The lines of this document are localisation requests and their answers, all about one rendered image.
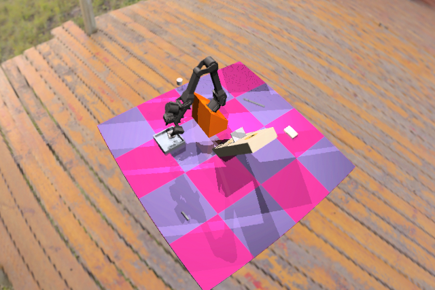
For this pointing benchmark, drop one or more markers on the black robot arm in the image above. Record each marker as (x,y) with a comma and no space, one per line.
(219,95)

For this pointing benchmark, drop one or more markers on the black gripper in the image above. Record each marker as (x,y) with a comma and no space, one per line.
(177,129)

